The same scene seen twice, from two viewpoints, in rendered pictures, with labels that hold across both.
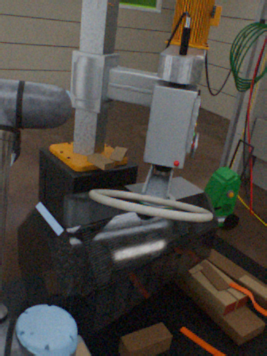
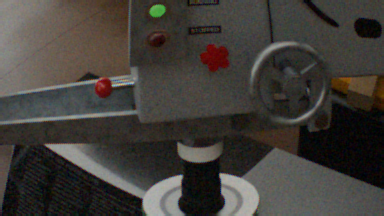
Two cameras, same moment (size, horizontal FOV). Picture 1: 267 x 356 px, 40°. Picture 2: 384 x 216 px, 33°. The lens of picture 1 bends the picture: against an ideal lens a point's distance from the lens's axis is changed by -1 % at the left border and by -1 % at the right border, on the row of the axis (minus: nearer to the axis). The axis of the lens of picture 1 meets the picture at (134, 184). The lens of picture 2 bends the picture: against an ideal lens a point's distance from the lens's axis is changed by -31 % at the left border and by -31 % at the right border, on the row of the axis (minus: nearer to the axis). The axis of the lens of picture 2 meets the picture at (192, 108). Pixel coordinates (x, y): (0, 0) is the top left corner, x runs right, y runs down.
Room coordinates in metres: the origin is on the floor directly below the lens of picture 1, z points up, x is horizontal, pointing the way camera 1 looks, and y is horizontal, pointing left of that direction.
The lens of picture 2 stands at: (1.64, -1.29, 1.80)
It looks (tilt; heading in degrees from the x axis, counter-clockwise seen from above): 31 degrees down; 76
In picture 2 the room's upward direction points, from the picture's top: 2 degrees counter-clockwise
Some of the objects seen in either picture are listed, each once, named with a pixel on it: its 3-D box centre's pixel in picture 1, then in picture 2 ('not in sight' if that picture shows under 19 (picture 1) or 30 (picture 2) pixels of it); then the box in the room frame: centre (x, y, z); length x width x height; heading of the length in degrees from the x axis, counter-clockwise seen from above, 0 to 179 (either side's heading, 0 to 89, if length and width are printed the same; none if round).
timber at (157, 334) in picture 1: (145, 343); not in sight; (1.57, -0.20, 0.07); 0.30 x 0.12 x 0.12; 123
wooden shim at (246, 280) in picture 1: (255, 286); not in sight; (2.22, -1.03, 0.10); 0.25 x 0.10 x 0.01; 44
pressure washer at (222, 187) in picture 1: (223, 184); not in sight; (3.29, -0.87, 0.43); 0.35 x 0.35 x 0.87; 26
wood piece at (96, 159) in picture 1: (100, 161); (364, 85); (2.54, 0.27, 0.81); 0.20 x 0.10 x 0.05; 49
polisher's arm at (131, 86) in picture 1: (119, 83); not in sight; (2.71, 0.21, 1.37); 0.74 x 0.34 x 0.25; 74
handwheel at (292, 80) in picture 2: (188, 144); (288, 71); (2.03, -0.28, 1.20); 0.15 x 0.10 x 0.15; 174
